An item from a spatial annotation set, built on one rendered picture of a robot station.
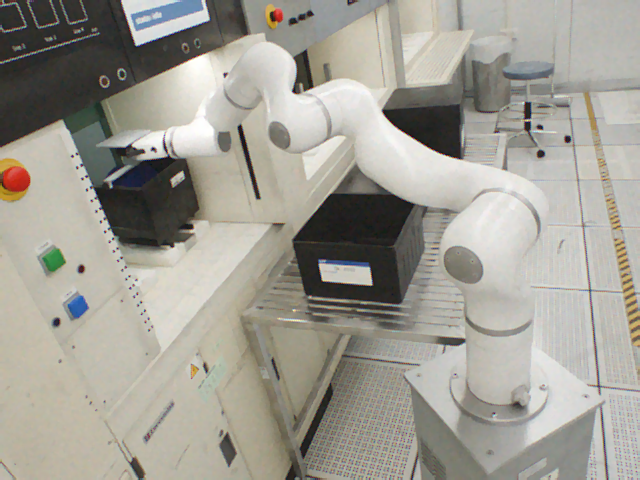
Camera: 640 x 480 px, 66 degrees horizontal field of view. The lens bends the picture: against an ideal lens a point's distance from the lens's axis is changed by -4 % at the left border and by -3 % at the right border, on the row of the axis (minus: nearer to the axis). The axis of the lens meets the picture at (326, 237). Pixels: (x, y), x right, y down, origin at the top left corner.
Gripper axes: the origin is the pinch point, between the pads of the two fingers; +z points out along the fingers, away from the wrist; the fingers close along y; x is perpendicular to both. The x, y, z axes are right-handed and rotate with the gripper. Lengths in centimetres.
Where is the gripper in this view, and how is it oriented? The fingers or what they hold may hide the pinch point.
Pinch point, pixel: (129, 145)
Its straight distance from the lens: 151.1
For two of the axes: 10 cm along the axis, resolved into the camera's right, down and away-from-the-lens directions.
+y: 3.4, -5.2, 7.8
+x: -1.7, -8.5, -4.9
